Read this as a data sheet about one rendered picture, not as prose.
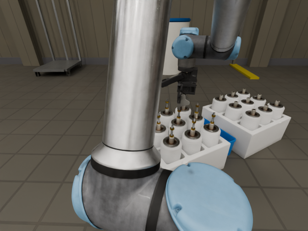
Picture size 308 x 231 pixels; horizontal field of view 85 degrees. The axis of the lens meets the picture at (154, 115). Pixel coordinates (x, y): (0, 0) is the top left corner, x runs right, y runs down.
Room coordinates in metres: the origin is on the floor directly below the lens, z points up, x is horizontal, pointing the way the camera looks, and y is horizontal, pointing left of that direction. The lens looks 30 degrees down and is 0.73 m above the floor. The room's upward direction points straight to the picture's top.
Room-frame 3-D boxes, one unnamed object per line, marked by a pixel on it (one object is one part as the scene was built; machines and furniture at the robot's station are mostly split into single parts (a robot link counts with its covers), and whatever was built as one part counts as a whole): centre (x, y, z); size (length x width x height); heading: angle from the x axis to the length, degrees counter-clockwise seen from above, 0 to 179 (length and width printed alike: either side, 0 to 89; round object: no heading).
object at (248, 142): (1.00, -0.61, 0.09); 0.39 x 0.39 x 0.18; 28
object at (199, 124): (0.81, -0.23, 0.16); 0.10 x 0.10 x 0.18
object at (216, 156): (0.75, -0.13, 0.09); 0.39 x 0.39 x 0.18; 27
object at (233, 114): (0.95, -0.51, 0.16); 0.10 x 0.10 x 0.18
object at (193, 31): (0.75, -0.14, 0.64); 0.09 x 0.08 x 0.11; 161
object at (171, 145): (0.59, -0.08, 0.25); 0.08 x 0.08 x 0.01
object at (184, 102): (0.73, -0.14, 0.38); 0.06 x 0.03 x 0.09; 78
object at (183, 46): (0.65, -0.13, 0.64); 0.11 x 0.11 x 0.08; 71
